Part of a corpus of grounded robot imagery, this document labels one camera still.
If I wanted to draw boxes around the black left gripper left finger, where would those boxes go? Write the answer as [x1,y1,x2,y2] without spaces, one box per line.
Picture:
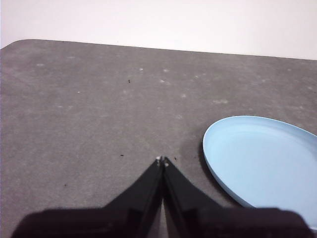
[11,156,163,238]

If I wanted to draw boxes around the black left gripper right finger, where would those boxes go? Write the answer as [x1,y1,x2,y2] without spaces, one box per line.
[162,156,314,238]

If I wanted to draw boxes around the light blue round plate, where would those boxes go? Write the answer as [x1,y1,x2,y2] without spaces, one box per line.
[202,115,317,231]

